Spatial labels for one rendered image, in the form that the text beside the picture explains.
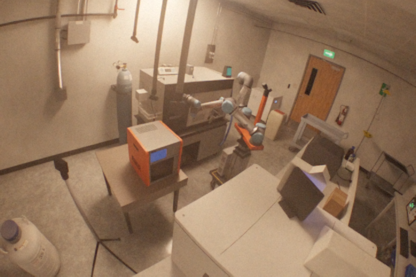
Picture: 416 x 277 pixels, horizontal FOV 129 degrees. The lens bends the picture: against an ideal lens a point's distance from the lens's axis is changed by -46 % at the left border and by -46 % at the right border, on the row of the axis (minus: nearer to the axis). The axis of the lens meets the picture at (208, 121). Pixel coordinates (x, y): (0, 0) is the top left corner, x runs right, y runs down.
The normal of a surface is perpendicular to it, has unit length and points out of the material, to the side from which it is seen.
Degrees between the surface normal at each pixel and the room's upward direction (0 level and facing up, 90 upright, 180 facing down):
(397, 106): 90
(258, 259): 0
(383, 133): 90
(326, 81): 90
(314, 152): 90
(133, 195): 0
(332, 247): 0
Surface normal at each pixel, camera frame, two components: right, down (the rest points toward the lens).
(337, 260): -0.72, 0.20
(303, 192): -0.93, 0.00
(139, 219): 0.18, -0.87
